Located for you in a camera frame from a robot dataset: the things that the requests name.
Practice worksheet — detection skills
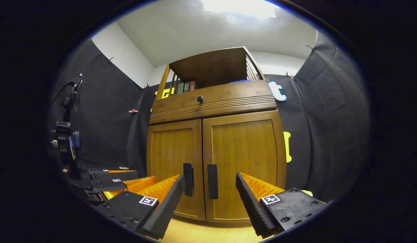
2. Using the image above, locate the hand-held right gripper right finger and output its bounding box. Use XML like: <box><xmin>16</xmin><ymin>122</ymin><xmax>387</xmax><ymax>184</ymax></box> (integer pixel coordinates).
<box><xmin>235</xmin><ymin>172</ymin><xmax>327</xmax><ymax>238</ymax></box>

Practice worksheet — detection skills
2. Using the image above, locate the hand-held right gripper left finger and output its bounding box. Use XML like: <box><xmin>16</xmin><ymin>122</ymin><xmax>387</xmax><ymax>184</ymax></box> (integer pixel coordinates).
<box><xmin>95</xmin><ymin>174</ymin><xmax>186</xmax><ymax>240</ymax></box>

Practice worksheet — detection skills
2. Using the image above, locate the black door handle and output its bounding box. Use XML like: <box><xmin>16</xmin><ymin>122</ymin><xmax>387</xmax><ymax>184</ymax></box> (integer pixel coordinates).
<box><xmin>183</xmin><ymin>163</ymin><xmax>195</xmax><ymax>197</ymax></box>
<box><xmin>207</xmin><ymin>164</ymin><xmax>219</xmax><ymax>199</ymax></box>

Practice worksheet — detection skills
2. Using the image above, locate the wooden double-door shoe cabinet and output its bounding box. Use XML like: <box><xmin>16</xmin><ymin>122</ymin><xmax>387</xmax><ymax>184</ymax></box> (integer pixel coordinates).
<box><xmin>146</xmin><ymin>46</ymin><xmax>287</xmax><ymax>227</ymax></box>

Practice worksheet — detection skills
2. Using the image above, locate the wooden cabinet drawer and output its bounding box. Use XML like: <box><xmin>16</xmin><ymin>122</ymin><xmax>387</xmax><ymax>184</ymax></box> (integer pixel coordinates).
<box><xmin>149</xmin><ymin>80</ymin><xmax>278</xmax><ymax>125</ymax></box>

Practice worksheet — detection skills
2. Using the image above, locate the black backdrop cloth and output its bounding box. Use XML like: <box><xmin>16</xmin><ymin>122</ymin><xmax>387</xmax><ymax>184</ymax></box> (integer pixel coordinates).
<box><xmin>50</xmin><ymin>30</ymin><xmax>370</xmax><ymax>203</ymax></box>

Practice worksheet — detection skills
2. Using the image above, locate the ceiling light panel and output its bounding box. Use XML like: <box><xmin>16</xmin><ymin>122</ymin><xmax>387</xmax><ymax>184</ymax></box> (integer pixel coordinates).
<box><xmin>201</xmin><ymin>0</ymin><xmax>279</xmax><ymax>19</ymax></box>

